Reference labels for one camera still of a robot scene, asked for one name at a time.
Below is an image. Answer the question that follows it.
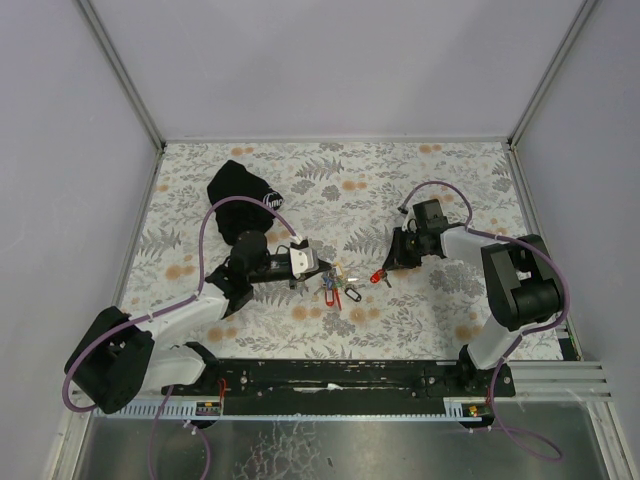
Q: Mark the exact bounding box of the key bunch with coloured tags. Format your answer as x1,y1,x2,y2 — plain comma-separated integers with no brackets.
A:
314,263,362,311

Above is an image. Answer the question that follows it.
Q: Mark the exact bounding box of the red key tag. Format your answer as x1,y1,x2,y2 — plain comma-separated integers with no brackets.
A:
370,269,392,288

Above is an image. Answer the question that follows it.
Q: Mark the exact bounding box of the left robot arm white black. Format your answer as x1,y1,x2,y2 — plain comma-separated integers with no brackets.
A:
62,231,331,414

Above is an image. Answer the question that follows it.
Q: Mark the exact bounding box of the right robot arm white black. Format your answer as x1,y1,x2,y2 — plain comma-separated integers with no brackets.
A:
371,200,568,371

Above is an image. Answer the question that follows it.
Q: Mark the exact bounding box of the floral table mat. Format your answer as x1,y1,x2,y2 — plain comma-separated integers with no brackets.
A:
121,142,526,359

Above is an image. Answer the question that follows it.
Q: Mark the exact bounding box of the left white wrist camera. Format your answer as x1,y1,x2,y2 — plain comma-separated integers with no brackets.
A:
289,236,319,279

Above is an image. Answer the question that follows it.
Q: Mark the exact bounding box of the black drawstring bag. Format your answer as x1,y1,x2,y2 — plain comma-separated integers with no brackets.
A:
207,160,284,245

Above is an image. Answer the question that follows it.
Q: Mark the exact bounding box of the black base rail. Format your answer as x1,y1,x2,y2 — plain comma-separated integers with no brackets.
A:
172,359,516,417

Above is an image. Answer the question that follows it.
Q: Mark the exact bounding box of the grey slotted cable duct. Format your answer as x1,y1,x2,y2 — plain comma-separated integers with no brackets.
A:
117,399,222,420

